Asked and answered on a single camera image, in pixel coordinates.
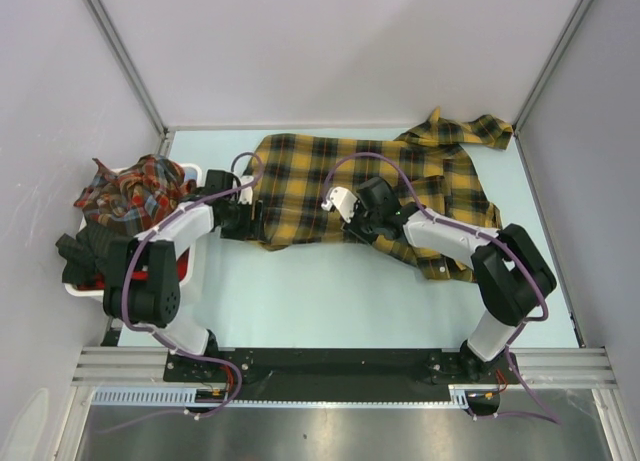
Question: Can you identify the right aluminium frame post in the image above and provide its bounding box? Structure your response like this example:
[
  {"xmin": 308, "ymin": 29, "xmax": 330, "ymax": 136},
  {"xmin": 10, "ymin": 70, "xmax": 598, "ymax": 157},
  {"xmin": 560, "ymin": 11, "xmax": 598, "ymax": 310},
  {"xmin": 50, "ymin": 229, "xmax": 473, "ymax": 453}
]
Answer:
[{"xmin": 514, "ymin": 0, "xmax": 596, "ymax": 136}]

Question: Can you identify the yellow plaid shirt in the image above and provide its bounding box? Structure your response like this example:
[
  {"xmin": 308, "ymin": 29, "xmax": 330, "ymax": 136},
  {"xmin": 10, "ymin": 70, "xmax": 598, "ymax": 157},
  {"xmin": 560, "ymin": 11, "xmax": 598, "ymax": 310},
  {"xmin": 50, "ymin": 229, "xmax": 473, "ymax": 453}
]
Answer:
[{"xmin": 244, "ymin": 110, "xmax": 513, "ymax": 282}]

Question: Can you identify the aluminium front rail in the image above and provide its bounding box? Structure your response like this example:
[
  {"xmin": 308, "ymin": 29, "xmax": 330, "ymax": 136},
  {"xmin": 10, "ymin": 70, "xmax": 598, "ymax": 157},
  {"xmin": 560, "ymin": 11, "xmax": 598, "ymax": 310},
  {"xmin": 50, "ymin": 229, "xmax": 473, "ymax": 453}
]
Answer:
[{"xmin": 72, "ymin": 347, "xmax": 617, "ymax": 389}]

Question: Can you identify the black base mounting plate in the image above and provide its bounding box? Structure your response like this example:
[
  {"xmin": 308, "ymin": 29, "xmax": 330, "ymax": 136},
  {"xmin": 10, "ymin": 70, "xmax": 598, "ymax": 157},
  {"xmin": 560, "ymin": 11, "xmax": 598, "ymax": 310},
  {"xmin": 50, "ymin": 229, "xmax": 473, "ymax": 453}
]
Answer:
[{"xmin": 163, "ymin": 345, "xmax": 521, "ymax": 412}]

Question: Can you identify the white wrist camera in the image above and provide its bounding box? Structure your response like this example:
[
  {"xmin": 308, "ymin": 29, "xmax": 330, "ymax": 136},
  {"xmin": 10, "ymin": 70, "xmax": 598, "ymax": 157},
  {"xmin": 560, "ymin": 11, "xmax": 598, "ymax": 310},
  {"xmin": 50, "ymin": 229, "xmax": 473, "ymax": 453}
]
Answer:
[
  {"xmin": 237, "ymin": 175, "xmax": 255, "ymax": 205},
  {"xmin": 321, "ymin": 187, "xmax": 358, "ymax": 223}
]

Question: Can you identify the red black plaid shirt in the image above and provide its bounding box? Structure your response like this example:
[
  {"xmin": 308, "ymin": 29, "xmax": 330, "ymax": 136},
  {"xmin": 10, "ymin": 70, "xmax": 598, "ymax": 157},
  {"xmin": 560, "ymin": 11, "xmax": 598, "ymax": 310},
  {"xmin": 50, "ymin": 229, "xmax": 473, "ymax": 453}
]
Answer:
[{"xmin": 75, "ymin": 251, "xmax": 190, "ymax": 291}]

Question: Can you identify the left aluminium frame post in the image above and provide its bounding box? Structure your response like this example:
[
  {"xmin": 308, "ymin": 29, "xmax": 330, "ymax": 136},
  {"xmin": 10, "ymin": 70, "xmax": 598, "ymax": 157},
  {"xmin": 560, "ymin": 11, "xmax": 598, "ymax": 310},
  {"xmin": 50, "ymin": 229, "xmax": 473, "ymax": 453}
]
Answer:
[{"xmin": 83, "ymin": 0, "xmax": 168, "ymax": 152}]

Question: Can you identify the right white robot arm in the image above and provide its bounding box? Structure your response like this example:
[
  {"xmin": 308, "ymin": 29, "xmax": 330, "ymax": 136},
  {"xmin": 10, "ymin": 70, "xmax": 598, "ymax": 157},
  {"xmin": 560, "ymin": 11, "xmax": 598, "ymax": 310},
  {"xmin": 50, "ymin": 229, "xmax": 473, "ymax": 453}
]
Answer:
[{"xmin": 322, "ymin": 177, "xmax": 557, "ymax": 382}]

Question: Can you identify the dark striped shirt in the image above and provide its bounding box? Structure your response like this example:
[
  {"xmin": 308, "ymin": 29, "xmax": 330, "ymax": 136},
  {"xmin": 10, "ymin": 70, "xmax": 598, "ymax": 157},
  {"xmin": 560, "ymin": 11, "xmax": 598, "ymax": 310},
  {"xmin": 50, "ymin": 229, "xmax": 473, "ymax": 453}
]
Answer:
[{"xmin": 55, "ymin": 221, "xmax": 118, "ymax": 286}]

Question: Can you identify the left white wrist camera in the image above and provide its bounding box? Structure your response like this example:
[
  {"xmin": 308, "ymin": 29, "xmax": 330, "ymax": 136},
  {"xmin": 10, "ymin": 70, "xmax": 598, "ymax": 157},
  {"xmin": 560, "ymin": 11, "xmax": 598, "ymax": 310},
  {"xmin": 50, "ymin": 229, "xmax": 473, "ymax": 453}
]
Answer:
[{"xmin": 237, "ymin": 175, "xmax": 255, "ymax": 205}]

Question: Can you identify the aluminium frame post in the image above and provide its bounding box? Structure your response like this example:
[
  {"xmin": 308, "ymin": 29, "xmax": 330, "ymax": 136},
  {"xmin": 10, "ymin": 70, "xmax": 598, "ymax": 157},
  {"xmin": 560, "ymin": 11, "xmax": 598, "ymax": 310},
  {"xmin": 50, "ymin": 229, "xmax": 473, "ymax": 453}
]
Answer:
[
  {"xmin": 514, "ymin": 0, "xmax": 596, "ymax": 136},
  {"xmin": 83, "ymin": 0, "xmax": 168, "ymax": 152}
]

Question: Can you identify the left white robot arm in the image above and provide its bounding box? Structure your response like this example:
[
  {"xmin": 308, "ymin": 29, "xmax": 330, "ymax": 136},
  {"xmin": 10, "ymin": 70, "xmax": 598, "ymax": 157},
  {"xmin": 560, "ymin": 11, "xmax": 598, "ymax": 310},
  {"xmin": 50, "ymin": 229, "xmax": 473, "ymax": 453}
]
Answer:
[{"xmin": 102, "ymin": 170, "xmax": 262, "ymax": 381}]

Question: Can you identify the white slotted cable duct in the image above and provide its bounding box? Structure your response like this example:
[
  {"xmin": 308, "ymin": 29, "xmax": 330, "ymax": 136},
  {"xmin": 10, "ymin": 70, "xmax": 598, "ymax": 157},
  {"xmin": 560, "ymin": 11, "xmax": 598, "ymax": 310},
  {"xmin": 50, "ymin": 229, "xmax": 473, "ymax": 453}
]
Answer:
[{"xmin": 89, "ymin": 384, "xmax": 474, "ymax": 410}]

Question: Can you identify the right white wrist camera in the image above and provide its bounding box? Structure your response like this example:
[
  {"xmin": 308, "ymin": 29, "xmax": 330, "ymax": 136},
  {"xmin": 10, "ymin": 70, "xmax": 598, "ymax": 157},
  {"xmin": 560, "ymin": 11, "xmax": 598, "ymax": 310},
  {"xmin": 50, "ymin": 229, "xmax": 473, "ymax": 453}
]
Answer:
[{"xmin": 321, "ymin": 187, "xmax": 358, "ymax": 223}]

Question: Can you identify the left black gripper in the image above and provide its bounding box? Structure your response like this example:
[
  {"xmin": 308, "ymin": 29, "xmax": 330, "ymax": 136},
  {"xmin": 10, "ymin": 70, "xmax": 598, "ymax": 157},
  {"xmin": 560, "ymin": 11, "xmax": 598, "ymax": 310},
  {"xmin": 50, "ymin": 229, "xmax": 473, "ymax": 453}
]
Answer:
[{"xmin": 219, "ymin": 198, "xmax": 266, "ymax": 242}]

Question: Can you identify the red blue plaid shirt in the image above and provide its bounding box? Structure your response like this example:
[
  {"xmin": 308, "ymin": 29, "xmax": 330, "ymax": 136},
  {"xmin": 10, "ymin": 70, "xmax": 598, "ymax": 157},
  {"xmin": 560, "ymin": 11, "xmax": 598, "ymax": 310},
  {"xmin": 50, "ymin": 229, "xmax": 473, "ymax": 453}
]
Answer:
[{"xmin": 74, "ymin": 154, "xmax": 197, "ymax": 236}]

